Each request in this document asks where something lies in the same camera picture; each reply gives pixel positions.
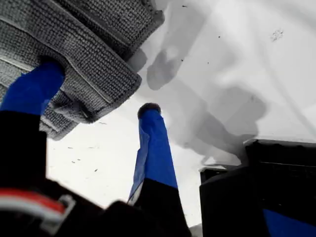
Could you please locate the grey striped towel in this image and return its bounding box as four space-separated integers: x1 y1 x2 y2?
0 0 165 141

